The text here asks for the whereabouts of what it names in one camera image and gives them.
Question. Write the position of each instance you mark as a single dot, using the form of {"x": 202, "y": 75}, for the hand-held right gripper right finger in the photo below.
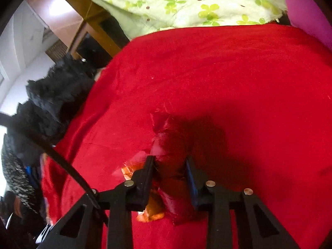
{"x": 192, "y": 181}

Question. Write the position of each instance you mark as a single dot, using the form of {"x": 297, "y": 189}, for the green clover print quilt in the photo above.
{"x": 186, "y": 2}

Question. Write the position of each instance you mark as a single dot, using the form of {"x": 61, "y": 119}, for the speckled knit cloth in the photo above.
{"x": 18, "y": 176}

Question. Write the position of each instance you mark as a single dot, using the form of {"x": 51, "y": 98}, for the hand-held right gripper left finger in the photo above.
{"x": 148, "y": 177}

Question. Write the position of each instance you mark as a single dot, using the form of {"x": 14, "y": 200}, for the orange foil wrapper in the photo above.
{"x": 153, "y": 212}

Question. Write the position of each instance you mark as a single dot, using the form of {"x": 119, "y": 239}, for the red foil wrapper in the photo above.
{"x": 171, "y": 155}

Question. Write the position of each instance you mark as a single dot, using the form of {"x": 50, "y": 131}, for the red cloth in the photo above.
{"x": 233, "y": 96}

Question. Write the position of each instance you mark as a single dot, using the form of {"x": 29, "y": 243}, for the black jacket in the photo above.
{"x": 54, "y": 103}

